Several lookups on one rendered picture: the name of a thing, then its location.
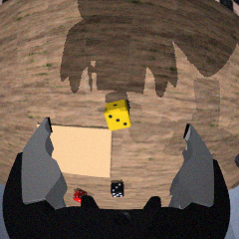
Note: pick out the yellow die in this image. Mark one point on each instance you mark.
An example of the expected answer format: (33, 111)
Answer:
(117, 115)

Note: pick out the red die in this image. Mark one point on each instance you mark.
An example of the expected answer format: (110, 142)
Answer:
(78, 195)

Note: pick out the beige flat mat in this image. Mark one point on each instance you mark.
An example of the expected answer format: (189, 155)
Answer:
(82, 150)

